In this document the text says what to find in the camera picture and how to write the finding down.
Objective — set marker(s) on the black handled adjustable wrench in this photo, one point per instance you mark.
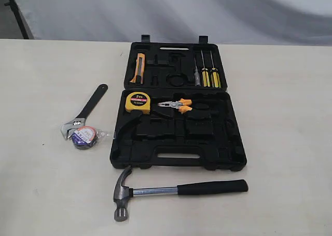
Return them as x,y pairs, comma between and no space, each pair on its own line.
68,128

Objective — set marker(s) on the clear voltage tester screwdriver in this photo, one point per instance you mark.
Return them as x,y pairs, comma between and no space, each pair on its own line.
196,74

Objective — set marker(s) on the white backdrop cloth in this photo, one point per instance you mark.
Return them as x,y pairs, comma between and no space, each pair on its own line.
263,22

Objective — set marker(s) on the orange utility knife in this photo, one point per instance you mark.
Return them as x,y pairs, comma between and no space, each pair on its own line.
138,77

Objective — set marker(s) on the orange handled pliers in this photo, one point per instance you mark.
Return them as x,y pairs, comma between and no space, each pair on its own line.
183,105

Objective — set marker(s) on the claw hammer black grip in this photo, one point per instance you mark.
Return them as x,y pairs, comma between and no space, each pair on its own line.
122,194

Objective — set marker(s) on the yellow black screwdriver right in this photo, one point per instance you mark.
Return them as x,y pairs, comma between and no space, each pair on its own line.
214,74

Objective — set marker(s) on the black plastic tool case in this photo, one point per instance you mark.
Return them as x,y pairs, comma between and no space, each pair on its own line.
207,136

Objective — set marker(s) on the yellow black screwdriver left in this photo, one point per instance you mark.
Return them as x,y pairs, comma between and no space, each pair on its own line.
205,73

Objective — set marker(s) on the black electrical tape roll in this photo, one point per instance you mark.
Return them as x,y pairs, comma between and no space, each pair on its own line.
87,137

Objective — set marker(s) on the yellow black screwdriver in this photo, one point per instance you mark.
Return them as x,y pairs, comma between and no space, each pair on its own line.
214,74
205,73

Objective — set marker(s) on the black backdrop stand pole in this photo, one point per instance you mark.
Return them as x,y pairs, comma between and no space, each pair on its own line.
16,12

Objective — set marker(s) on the yellow tape measure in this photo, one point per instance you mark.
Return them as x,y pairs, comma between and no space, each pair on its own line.
138,101

